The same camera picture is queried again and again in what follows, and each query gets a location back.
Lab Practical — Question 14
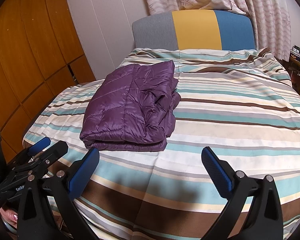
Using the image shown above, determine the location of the grey yellow blue headboard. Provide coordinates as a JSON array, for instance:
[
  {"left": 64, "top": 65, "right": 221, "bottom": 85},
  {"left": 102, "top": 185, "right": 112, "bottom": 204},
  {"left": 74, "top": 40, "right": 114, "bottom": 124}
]
[{"left": 132, "top": 9, "right": 256, "bottom": 51}]

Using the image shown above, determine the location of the person left hand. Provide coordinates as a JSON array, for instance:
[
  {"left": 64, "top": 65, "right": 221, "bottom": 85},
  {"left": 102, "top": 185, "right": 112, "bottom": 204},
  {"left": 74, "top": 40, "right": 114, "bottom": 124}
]
[{"left": 0, "top": 208, "right": 18, "bottom": 228}]

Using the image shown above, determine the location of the wooden wardrobe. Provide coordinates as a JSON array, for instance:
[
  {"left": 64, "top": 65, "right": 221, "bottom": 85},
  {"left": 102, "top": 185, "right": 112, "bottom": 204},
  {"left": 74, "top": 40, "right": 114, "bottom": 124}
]
[{"left": 0, "top": 0, "right": 95, "bottom": 161}]

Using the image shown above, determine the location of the patterned pink white curtain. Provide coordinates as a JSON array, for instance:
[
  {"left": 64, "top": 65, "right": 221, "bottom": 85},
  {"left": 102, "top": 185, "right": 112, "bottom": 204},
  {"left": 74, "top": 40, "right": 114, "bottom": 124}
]
[{"left": 146, "top": 0, "right": 291, "bottom": 61}]

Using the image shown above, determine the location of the purple quilted down jacket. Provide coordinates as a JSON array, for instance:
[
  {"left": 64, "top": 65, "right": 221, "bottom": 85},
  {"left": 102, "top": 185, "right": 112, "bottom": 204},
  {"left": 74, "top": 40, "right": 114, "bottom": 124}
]
[{"left": 79, "top": 60, "right": 181, "bottom": 152}]

